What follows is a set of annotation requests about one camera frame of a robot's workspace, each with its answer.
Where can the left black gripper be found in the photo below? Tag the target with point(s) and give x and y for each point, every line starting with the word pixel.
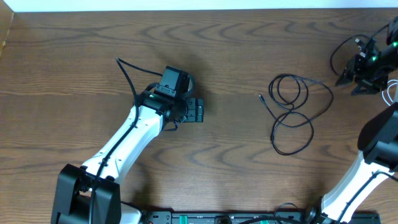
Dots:
pixel 195 109

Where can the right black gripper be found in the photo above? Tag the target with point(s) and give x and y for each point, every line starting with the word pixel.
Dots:
pixel 355 67

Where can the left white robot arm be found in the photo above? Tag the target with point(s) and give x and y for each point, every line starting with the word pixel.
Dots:
pixel 91 193

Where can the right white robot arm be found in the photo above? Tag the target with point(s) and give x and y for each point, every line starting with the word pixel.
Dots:
pixel 377 143

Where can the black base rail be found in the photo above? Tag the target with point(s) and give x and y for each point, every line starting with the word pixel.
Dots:
pixel 285 213

